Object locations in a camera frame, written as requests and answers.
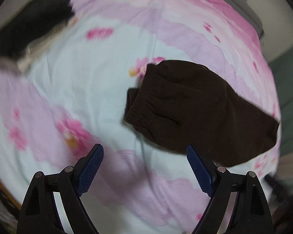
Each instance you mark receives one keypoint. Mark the folded black garment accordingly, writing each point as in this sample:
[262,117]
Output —
[34,21]

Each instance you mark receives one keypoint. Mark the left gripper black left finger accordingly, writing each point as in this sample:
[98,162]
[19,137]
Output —
[39,212]

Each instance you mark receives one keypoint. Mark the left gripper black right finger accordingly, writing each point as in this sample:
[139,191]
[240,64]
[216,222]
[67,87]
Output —
[251,212]

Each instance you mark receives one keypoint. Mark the dark brown corduroy pants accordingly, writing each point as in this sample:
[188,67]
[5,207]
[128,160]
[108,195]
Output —
[181,104]

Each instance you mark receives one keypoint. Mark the pink floral bed sheet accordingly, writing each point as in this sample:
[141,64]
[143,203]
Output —
[74,97]

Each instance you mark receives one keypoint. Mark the folded cream garment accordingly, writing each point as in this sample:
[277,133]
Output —
[35,49]

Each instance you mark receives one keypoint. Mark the green curtain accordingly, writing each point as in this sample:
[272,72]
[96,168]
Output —
[282,69]

